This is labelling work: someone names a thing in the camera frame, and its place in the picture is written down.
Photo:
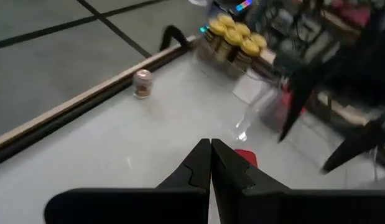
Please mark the white round object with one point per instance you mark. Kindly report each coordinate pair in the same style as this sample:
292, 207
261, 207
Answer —
196, 2

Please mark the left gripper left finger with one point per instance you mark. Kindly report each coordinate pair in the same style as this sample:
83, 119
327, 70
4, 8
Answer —
148, 205

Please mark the black frame bracket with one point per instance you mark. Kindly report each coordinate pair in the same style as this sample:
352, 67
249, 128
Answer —
172, 28

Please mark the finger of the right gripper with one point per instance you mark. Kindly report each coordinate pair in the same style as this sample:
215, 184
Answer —
357, 144
299, 99

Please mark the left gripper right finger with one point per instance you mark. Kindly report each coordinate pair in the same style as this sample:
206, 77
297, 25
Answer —
273, 207

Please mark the red-lid smoked paprika tin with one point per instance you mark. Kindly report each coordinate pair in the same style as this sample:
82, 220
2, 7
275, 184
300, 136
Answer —
285, 101
249, 157

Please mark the black lit computer tower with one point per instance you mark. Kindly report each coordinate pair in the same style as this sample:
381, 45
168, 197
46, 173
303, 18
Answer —
229, 6

